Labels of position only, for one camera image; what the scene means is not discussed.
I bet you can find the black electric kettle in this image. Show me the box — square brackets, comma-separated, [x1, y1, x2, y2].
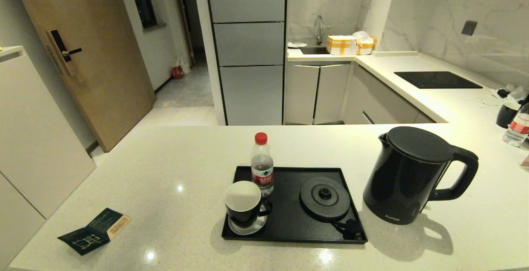
[363, 126, 479, 225]

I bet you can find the water bottle red cap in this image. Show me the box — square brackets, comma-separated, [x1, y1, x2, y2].
[250, 132, 274, 198]

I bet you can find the round black kettle base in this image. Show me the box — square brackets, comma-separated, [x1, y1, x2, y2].
[300, 176, 352, 223]

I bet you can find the water bottle red label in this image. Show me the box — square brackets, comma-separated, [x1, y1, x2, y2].
[502, 102, 529, 147]

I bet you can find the tall grey cabinet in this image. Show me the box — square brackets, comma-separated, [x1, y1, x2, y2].
[204, 0, 288, 126]

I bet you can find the grey lower cabinet door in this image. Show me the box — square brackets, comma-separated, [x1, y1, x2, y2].
[314, 64, 351, 125]
[285, 64, 320, 125]

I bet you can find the black mug white inside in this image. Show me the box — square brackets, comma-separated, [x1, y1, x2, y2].
[225, 181, 273, 228]

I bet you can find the black rectangular serving tray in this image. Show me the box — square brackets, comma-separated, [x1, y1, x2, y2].
[222, 166, 368, 245]

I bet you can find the chrome sink faucet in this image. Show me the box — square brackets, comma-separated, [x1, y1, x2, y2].
[314, 14, 324, 45]

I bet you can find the large box yellow tape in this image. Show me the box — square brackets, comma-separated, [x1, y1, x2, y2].
[326, 35, 358, 55]

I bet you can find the white saucer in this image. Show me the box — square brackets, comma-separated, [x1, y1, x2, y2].
[228, 214, 267, 236]

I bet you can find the grey counter drawer cabinet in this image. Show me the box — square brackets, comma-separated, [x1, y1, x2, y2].
[343, 64, 436, 125]

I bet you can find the small box yellow tape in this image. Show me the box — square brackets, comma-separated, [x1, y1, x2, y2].
[356, 36, 377, 55]

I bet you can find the brown wooden door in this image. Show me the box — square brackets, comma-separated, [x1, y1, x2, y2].
[9, 0, 157, 152]

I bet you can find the black induction cooktop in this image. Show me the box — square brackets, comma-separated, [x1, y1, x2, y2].
[394, 71, 483, 89]

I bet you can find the dark green folded booklet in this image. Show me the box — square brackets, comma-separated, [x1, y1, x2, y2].
[57, 208, 132, 256]

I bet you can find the white side cabinet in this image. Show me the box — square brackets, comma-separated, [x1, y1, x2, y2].
[0, 46, 96, 271]

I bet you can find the crumpled white tissue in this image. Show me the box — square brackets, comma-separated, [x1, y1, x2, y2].
[491, 84, 529, 106]

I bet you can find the black door lock handle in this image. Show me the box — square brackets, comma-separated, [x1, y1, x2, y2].
[45, 29, 82, 77]

